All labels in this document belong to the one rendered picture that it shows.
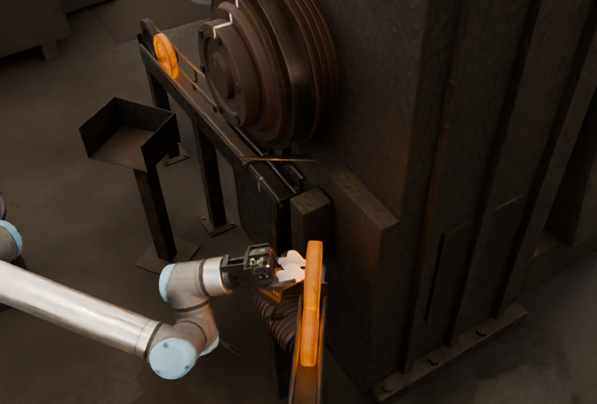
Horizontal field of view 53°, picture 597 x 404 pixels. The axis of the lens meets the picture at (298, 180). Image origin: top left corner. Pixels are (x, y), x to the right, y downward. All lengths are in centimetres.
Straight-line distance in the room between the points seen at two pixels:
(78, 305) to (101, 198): 159
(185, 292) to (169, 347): 16
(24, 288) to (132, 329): 26
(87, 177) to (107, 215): 31
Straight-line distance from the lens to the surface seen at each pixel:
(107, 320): 142
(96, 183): 308
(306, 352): 144
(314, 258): 135
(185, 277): 145
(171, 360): 137
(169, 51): 249
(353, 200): 157
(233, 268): 141
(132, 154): 222
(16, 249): 172
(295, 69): 143
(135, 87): 369
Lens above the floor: 198
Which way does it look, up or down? 43 degrees down
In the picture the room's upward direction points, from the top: 2 degrees counter-clockwise
